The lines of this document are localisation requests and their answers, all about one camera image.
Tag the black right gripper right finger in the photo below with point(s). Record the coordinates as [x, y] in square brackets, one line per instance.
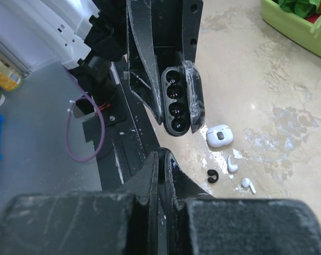
[198, 223]

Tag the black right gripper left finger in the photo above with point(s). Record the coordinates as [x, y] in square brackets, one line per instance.
[124, 221]

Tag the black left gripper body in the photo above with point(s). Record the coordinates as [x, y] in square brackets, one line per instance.
[175, 29]

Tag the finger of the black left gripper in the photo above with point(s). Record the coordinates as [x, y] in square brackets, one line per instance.
[195, 97]
[140, 18]

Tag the black earbud charging case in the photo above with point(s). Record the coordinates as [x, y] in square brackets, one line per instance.
[176, 114]

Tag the black clip earbud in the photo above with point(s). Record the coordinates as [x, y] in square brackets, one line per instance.
[213, 176]

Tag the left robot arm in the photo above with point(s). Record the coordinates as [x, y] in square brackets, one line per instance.
[86, 36]

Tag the white earbud charging case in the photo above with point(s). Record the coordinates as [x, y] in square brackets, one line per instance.
[219, 136]

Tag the white earbud right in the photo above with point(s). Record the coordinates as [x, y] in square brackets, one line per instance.
[247, 183]

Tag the white earbud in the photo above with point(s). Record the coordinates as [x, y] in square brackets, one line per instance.
[230, 166]
[247, 183]

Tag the white earbud left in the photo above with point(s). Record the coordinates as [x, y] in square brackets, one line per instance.
[230, 166]

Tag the green vegetable basket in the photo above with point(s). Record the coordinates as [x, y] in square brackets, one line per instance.
[291, 26]

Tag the green leafy bok choy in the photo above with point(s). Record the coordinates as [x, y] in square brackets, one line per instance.
[301, 8]

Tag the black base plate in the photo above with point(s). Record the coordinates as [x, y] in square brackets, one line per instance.
[129, 136]

